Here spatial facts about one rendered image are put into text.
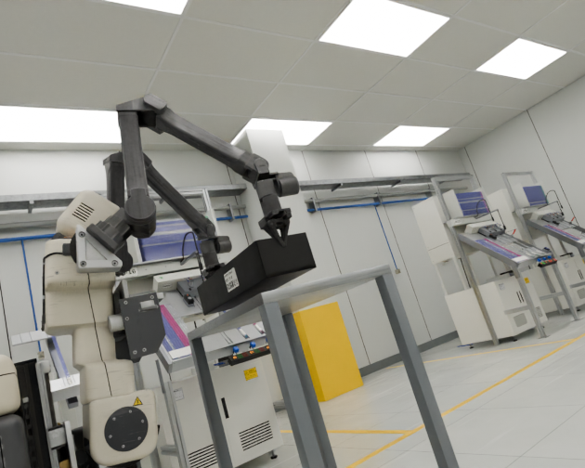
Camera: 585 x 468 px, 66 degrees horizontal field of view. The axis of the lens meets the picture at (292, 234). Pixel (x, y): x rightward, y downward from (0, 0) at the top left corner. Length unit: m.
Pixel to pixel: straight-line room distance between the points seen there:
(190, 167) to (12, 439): 4.40
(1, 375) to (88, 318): 0.29
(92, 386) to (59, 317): 0.20
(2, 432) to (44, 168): 3.92
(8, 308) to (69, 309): 3.10
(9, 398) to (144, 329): 0.35
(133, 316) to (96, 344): 0.12
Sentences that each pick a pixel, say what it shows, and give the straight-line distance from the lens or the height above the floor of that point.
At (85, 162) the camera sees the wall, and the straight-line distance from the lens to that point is 4.97.
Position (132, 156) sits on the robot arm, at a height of 1.27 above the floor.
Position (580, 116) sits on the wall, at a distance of 7.99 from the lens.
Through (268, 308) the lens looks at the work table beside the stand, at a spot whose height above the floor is 0.76.
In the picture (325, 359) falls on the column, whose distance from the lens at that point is 4.73.
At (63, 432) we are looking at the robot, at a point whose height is 0.61.
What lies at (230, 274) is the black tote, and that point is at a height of 0.92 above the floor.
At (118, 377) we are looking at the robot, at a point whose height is 0.70.
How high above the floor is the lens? 0.67
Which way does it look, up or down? 12 degrees up
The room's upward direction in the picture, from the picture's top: 17 degrees counter-clockwise
